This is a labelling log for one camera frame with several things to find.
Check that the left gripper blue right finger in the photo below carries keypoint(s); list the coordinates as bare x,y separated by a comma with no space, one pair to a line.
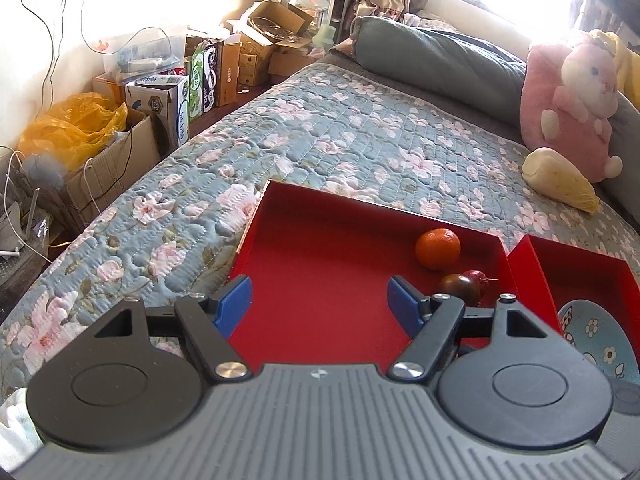
409,306

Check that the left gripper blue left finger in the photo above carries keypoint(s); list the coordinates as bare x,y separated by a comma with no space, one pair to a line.
231,303

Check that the dark brown tomato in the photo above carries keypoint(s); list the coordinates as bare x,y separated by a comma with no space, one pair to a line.
462,287

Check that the orange mandarin in left tray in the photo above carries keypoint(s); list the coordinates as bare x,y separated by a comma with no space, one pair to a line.
438,249

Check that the small red apple fruit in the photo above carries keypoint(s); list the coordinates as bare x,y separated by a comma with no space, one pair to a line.
479,278

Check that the red box left tray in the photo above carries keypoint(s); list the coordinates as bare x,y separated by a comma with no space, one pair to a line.
319,265

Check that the red box tray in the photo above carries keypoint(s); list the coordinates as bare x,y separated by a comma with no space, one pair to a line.
319,265
549,274

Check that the floral quilted bed cover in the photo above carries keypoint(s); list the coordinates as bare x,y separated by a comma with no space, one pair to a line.
325,128

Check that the red box right tray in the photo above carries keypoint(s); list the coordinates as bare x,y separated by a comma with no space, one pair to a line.
549,274

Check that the large brown cardboard box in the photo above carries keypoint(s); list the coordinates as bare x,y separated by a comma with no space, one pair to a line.
107,175

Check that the blue cartoon plate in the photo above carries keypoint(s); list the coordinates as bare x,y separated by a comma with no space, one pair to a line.
599,338

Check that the plush napa cabbage toy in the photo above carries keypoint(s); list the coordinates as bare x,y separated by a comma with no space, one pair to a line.
550,174

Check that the blue white printed carton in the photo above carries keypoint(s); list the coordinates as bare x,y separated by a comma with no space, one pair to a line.
165,97

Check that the grey-blue rolled duvet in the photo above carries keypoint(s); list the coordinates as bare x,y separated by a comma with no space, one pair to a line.
484,77

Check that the yellow plastic bag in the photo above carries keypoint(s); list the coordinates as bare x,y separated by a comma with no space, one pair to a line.
76,129

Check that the green white carton box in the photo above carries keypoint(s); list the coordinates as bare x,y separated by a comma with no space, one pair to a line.
203,77

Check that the pink plush rabbit toy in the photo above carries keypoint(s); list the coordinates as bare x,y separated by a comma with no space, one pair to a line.
569,95

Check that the open cardboard box with pan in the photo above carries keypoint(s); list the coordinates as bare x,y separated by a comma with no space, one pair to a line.
272,24

